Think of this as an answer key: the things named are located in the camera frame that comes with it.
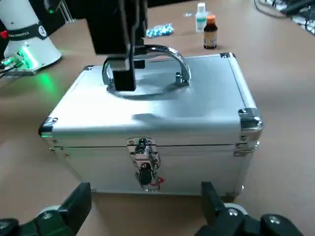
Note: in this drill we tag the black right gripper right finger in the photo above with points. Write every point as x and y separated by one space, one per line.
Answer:
214 209

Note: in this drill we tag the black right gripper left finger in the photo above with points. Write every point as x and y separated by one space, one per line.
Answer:
71 209

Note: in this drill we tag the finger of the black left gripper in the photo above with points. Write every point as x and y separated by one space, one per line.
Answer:
124 81
139 64

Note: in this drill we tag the silver aluminium medicine case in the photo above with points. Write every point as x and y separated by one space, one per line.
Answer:
147 110

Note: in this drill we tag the blue white capsule bag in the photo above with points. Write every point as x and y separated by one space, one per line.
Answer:
160 30

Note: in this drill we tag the white plastic bottle green label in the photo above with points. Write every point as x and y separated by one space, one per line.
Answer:
201 19

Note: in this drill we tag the brown bottle with orange cap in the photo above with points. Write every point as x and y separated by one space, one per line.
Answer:
210 34

